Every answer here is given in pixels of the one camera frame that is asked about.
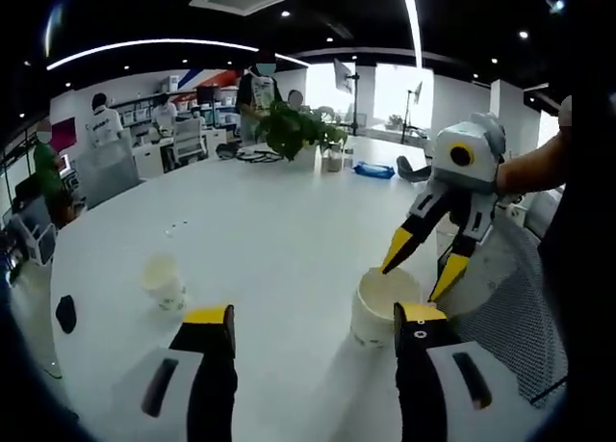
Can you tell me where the curved ceiling light strip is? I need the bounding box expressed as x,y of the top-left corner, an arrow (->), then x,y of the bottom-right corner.
46,39 -> 309,71

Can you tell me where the wide white paper cup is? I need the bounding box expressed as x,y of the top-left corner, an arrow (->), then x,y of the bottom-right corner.
349,267 -> 424,350

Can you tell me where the white low cabinet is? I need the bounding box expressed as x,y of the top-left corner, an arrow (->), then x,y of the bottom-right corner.
132,143 -> 172,178

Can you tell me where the blue packet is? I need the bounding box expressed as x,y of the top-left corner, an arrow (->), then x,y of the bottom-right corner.
353,161 -> 397,178

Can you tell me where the black tripod stand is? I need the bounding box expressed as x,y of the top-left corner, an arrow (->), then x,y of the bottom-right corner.
401,81 -> 424,144

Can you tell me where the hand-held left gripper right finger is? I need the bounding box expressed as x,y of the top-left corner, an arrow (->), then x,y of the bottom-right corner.
393,300 -> 524,442

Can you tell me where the white mesh chair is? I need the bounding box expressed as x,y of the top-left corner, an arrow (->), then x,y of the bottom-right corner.
435,215 -> 569,404

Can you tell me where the small black object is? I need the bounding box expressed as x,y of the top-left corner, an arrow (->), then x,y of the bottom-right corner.
55,295 -> 78,334

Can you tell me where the potted green plant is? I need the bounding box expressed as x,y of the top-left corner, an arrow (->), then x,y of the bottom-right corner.
254,102 -> 348,171

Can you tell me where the dark grey chair armrest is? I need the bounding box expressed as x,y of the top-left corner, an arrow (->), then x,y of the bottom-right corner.
397,155 -> 430,183

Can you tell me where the glass jar with beige contents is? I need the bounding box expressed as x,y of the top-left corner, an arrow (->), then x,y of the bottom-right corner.
322,143 -> 343,173

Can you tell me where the wall shelf with boxes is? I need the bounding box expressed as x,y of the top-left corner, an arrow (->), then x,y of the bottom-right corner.
119,75 -> 242,125

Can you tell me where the pink screen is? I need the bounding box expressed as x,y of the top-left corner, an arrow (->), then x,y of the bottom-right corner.
50,117 -> 78,149

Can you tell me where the person's black shirt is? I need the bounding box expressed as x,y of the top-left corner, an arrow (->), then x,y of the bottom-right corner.
538,90 -> 616,400

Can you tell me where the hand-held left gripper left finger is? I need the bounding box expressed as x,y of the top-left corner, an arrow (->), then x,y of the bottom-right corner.
108,304 -> 240,442

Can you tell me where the white slatted office chair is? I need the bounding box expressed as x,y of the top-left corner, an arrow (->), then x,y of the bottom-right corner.
171,118 -> 208,164

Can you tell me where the grey chair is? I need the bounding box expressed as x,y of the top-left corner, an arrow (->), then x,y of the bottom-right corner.
76,138 -> 143,210

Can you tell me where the white table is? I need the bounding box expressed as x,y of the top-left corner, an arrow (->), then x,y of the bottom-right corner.
50,133 -> 449,442

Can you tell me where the long ceiling light strip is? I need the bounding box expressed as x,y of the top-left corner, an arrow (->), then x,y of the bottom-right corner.
398,0 -> 424,67

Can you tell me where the printed paper cup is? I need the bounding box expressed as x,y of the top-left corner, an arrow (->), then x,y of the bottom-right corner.
142,253 -> 187,312

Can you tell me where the white panel on black stand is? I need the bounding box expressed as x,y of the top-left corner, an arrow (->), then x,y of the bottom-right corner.
333,58 -> 368,138

